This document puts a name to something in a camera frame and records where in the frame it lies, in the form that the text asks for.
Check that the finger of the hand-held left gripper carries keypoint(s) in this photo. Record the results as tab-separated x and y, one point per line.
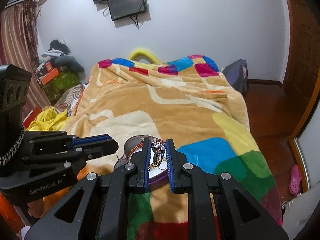
90	138
105	148

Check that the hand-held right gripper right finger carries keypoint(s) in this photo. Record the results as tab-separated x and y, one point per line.
171	160

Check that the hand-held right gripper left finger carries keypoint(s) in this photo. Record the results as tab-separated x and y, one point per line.
147	155

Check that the purple round jewellery box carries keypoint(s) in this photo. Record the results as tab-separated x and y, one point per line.
127	143

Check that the orange cloth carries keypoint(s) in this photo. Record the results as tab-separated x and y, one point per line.
10	212

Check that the yellow cloth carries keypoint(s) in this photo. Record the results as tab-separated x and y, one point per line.
48	120

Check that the colourful printed fleece blanket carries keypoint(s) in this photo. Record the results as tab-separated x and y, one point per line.
175	105

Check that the green cardboard box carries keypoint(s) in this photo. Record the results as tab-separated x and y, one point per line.
61	83

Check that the orange box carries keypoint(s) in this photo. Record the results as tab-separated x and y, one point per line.
48	77

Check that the pile of clothes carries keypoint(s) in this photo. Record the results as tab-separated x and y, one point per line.
56	47

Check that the yellow foam tube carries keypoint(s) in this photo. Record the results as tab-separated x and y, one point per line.
143	53

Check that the dark purple backpack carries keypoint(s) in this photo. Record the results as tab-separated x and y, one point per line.
236	76

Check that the striped brown curtain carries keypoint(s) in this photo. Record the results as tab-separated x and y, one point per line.
17	37

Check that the pink clog shoe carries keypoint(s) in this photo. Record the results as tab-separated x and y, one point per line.
295	180

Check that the white plastic object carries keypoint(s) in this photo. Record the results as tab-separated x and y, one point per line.
298	207

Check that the wooden door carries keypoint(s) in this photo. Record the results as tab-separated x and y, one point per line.
303	55

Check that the small black wall monitor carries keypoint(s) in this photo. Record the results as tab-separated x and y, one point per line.
127	3

